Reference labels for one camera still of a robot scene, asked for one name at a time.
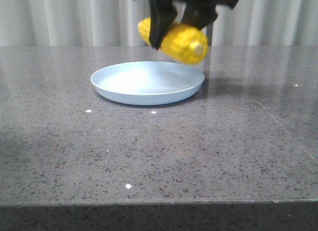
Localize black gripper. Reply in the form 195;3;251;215
149;0;239;50

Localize yellow corn cob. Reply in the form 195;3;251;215
138;17;209;66

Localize light blue round plate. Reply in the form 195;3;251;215
90;61;205;106

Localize white curtain right panel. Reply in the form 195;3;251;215
212;0;318;46

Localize white curtain panel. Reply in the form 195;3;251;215
0;0;150;47
212;0;318;46

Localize white curtain left panel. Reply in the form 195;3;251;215
0;0;150;47

